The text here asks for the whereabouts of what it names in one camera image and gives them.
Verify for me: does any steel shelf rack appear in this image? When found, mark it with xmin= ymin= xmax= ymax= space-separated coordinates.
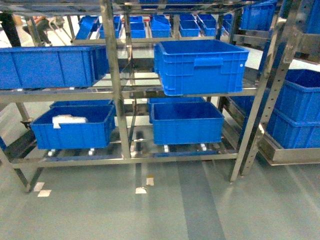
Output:
xmin=0 ymin=0 xmax=310 ymax=191

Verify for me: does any blue crate shelf lower right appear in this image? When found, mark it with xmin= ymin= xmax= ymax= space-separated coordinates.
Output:
xmin=151 ymin=101 xmax=224 ymax=145

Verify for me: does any blue crate shelf middle left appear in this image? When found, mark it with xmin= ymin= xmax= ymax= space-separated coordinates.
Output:
xmin=0 ymin=45 xmax=110 ymax=90

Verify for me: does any blue crate shelf middle right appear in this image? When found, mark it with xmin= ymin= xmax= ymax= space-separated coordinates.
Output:
xmin=154 ymin=39 xmax=249 ymax=96

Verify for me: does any blue crate shelf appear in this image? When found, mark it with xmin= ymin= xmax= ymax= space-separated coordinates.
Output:
xmin=30 ymin=105 xmax=116 ymax=150
xmin=154 ymin=39 xmax=249 ymax=96
xmin=151 ymin=101 xmax=224 ymax=145
xmin=0 ymin=45 xmax=110 ymax=90

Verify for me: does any blue crate shelf lower left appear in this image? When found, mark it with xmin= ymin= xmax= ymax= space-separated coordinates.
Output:
xmin=30 ymin=105 xmax=116 ymax=150

